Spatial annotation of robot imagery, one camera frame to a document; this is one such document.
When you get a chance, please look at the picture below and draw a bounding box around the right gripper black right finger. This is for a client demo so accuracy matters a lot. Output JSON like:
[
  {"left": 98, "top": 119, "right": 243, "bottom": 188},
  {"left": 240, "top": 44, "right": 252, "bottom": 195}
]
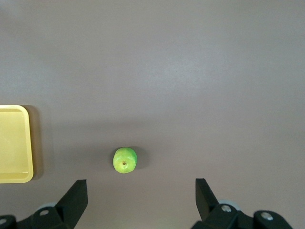
[{"left": 192, "top": 177, "right": 293, "bottom": 229}]

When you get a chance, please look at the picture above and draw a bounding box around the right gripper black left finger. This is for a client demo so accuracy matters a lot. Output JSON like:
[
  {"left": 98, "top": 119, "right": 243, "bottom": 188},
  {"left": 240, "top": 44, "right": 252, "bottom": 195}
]
[{"left": 0, "top": 178, "right": 89, "bottom": 229}]

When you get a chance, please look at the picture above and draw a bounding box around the green apple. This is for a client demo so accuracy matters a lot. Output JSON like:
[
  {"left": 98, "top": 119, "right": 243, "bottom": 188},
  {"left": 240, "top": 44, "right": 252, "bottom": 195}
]
[{"left": 112, "top": 146, "right": 139, "bottom": 175}]

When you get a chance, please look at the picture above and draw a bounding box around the yellow plastic tray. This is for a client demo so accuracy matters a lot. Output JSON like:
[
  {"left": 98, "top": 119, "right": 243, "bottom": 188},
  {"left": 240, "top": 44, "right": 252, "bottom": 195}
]
[{"left": 0, "top": 104, "right": 34, "bottom": 184}]

